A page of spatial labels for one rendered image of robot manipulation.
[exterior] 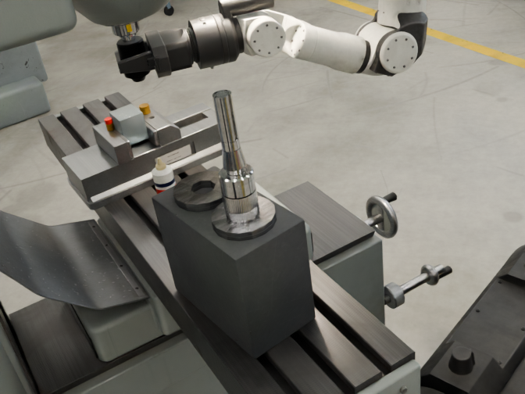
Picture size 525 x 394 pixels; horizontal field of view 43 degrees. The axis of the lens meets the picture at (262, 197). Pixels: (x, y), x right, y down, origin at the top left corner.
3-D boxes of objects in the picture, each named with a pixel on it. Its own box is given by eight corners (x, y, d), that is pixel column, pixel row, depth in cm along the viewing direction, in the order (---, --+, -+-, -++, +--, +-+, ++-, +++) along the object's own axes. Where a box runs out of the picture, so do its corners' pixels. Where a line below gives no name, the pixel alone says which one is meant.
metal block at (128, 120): (137, 128, 143) (130, 103, 140) (149, 137, 139) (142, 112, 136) (116, 137, 141) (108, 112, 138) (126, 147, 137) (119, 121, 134)
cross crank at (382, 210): (380, 218, 179) (380, 181, 172) (410, 238, 170) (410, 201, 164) (333, 241, 173) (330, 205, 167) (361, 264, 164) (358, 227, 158)
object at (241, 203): (266, 209, 91) (261, 173, 88) (245, 227, 88) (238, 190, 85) (241, 199, 94) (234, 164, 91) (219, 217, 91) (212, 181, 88)
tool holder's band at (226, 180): (261, 173, 88) (260, 166, 87) (238, 190, 85) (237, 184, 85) (234, 164, 91) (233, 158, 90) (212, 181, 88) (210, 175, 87)
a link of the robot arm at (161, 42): (141, 19, 120) (205, 5, 122) (152, 69, 125) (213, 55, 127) (150, 41, 110) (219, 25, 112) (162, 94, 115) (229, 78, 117)
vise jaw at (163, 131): (157, 119, 149) (153, 102, 147) (182, 137, 140) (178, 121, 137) (133, 128, 146) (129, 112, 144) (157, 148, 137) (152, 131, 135)
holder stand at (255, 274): (233, 255, 116) (213, 157, 105) (317, 317, 101) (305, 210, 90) (174, 288, 111) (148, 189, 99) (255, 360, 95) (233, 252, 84)
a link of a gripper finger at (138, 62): (116, 59, 114) (151, 50, 115) (120, 76, 115) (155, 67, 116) (116, 62, 112) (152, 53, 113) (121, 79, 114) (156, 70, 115)
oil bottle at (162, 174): (175, 197, 134) (164, 150, 128) (183, 205, 131) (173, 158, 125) (157, 205, 132) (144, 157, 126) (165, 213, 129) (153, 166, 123)
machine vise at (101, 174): (205, 126, 158) (197, 84, 152) (237, 148, 147) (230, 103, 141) (67, 182, 144) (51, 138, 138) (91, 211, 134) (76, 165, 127)
